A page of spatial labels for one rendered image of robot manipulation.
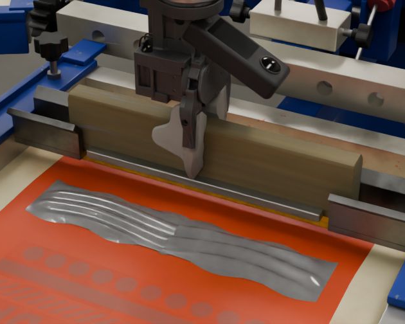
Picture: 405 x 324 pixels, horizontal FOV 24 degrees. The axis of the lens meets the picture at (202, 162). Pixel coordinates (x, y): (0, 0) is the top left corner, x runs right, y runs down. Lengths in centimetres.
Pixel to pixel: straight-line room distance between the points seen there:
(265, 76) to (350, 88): 25
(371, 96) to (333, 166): 24
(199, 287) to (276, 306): 8
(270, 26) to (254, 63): 30
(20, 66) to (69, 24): 216
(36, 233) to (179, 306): 20
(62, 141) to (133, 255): 19
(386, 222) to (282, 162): 13
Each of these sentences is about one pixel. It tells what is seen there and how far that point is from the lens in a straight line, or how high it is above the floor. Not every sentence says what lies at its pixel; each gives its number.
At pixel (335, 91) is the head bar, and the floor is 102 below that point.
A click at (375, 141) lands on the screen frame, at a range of 117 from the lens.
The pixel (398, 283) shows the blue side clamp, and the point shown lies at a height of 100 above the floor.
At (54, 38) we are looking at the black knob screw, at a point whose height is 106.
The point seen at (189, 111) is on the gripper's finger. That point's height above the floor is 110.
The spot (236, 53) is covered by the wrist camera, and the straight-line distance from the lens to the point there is 98.
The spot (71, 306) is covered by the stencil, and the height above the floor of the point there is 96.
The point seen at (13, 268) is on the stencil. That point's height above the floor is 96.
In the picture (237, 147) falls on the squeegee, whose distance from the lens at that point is 103.
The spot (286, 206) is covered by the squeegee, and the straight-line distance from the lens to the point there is 103.
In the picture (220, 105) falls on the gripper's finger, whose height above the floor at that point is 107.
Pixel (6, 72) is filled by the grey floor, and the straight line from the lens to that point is 349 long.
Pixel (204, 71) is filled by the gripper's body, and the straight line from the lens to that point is 99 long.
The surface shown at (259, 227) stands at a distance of 107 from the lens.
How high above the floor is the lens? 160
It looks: 33 degrees down
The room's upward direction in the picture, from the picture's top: straight up
